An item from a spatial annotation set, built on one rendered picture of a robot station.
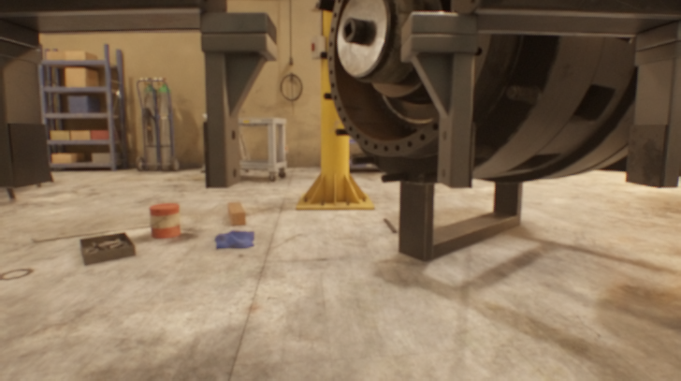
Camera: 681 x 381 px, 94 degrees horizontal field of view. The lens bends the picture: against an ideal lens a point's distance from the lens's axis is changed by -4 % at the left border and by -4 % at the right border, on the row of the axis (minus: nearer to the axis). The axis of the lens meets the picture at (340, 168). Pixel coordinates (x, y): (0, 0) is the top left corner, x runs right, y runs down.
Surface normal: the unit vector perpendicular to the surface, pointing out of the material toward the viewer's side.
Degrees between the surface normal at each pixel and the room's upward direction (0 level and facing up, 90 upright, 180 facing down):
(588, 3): 90
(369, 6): 90
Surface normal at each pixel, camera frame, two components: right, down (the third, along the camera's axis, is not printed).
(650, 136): -1.00, 0.00
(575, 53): 0.52, 0.31
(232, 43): 0.00, 0.11
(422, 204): -0.79, 0.07
